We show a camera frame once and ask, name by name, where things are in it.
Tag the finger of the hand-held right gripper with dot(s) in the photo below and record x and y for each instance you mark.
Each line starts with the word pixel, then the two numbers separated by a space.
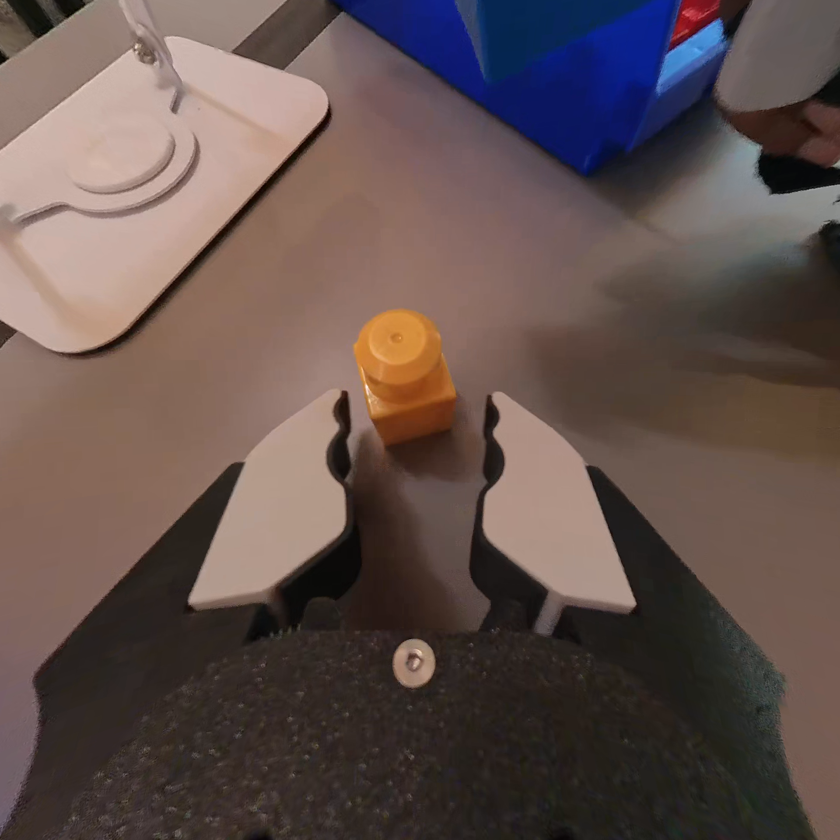
pixel 781 52

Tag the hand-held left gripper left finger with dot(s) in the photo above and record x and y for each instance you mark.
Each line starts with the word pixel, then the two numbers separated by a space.
pixel 275 525

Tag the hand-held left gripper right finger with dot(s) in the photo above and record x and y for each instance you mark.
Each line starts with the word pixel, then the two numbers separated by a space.
pixel 558 531

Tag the red single-stud block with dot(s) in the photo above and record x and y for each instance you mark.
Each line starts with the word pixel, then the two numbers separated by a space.
pixel 695 19

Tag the yellow two-stud block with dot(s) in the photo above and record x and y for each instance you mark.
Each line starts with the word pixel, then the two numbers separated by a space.
pixel 407 400

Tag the blue plastic bin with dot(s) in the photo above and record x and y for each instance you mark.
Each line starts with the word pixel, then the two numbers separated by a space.
pixel 558 111

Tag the person's right hand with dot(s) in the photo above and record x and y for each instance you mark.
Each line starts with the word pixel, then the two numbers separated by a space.
pixel 800 131

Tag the white document stand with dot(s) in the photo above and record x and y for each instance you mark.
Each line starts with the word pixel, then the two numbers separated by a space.
pixel 131 229

